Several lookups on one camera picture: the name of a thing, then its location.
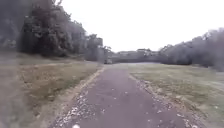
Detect dense trees and bushes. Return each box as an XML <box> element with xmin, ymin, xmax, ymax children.
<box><xmin>0</xmin><ymin>0</ymin><xmax>114</xmax><ymax>63</ymax></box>

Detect grass verge with bare soil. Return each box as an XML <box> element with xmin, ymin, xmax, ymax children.
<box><xmin>0</xmin><ymin>53</ymin><xmax>105</xmax><ymax>128</ymax></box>

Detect dry grass field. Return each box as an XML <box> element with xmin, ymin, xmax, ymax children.
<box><xmin>124</xmin><ymin>62</ymin><xmax>224</xmax><ymax>128</ymax></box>

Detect distant row of trees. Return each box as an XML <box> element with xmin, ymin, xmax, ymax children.
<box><xmin>111</xmin><ymin>27</ymin><xmax>224</xmax><ymax>72</ymax></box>

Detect grey asphalt path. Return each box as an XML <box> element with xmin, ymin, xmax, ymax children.
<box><xmin>49</xmin><ymin>63</ymin><xmax>208</xmax><ymax>128</ymax></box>

